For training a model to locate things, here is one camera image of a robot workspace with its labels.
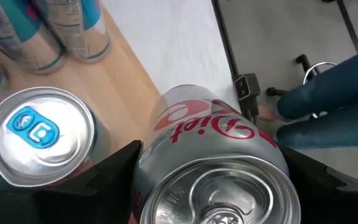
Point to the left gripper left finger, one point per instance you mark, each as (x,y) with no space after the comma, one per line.
(57,205)

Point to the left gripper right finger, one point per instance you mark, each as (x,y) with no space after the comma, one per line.
(337,199)

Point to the slim blue silver energy can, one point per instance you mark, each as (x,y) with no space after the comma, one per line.
(20,34)
(39,133)
(79,31)

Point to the person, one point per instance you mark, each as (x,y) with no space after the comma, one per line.
(331,102)

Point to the office chair base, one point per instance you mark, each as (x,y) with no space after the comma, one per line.
(304,62)

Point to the black frame-mounted box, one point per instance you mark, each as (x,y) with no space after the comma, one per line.
(247,90)

